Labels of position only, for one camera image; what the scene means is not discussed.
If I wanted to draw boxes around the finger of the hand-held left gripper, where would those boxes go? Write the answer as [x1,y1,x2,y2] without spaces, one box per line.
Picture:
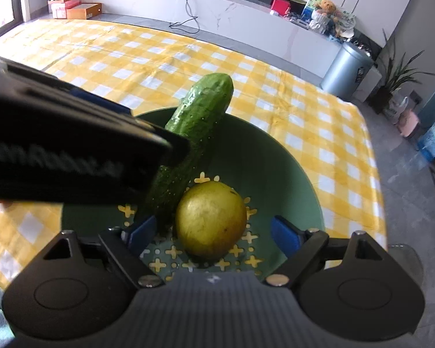
[70,86,156,133]
[125,130,193,204]

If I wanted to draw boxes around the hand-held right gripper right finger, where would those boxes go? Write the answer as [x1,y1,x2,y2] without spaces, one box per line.
[264,215,388,288]

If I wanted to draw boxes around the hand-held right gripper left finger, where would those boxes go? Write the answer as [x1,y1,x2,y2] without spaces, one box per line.
[40,215,164,291]

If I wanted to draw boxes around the green cucumber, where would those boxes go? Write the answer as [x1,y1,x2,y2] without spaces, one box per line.
[138,73,235,235]

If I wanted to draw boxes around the yellow lemon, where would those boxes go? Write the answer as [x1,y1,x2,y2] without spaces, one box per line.
[175,182,248,260]

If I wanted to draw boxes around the green patterned bowl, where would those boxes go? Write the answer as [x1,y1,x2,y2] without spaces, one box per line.
[60,108,326,288]

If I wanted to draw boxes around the yellow checkered tablecloth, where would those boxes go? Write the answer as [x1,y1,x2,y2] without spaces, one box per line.
[0,18,389,291]

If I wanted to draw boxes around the orange cardboard box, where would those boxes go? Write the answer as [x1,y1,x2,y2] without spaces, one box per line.
[66,3,103,20]

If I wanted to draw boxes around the orange cardboard boxes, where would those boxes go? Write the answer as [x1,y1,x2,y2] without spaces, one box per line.
[47,0,82,19]

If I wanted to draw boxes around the clear glass chair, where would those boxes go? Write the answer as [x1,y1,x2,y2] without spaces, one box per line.
[386,243,425,292]

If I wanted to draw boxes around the white marble media cabinet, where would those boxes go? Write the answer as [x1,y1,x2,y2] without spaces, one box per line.
[78,0,353,92]

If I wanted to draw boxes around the white square box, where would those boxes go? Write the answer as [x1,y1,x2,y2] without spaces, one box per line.
[351,67,383,104]

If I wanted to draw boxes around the white plastic bag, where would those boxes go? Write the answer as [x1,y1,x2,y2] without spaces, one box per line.
[384,89,410,124]

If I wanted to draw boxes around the grey metal trash can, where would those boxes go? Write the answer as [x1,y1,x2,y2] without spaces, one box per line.
[320,41,375,101]

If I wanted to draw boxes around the red box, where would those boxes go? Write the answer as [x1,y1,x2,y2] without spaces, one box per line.
[270,0,293,17]

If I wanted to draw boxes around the long-leaf potted plant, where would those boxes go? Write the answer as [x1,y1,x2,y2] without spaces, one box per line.
[369,29,435,115]

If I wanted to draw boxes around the brown teddy bear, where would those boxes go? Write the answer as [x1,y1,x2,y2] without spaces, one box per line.
[313,0,343,21]

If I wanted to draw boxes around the black cable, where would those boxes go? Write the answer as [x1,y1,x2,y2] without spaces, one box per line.
[168,0,204,30]

